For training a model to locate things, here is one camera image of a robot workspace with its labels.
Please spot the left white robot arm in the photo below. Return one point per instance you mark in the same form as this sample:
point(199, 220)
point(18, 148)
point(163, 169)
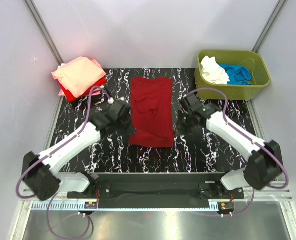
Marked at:
point(40, 171)

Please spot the folded red t-shirt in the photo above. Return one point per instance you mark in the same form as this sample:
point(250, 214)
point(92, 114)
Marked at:
point(70, 98)

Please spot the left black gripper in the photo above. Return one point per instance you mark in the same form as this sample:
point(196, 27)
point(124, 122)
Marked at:
point(130, 130)

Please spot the right aluminium frame post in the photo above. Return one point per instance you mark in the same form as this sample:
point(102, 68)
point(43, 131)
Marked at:
point(269, 25)

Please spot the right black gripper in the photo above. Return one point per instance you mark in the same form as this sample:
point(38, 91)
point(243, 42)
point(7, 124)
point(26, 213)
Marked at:
point(180, 130)

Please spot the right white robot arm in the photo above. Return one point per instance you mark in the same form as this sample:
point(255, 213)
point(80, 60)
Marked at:
point(263, 158)

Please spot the crumpled blue t-shirt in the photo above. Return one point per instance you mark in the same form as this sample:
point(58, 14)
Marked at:
point(238, 75)

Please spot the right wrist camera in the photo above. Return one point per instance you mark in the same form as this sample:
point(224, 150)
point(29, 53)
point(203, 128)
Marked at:
point(191, 104)

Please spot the dark red t-shirt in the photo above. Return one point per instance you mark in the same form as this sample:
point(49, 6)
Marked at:
point(151, 103)

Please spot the crumpled white t-shirt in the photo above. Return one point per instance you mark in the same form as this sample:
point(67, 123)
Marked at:
point(212, 72)

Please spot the olive green plastic bin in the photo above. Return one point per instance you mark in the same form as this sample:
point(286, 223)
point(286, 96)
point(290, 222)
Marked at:
point(260, 77)

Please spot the aluminium frame post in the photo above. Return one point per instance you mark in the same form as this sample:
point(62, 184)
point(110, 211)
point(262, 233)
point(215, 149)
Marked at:
point(269, 25)
point(43, 30)

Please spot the folded peach t-shirt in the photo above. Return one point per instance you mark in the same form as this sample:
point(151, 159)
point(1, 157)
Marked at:
point(78, 75)

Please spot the left aluminium frame post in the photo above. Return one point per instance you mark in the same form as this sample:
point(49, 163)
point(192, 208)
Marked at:
point(43, 30)

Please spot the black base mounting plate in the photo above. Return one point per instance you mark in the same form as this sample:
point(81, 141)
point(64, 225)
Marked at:
point(160, 191)

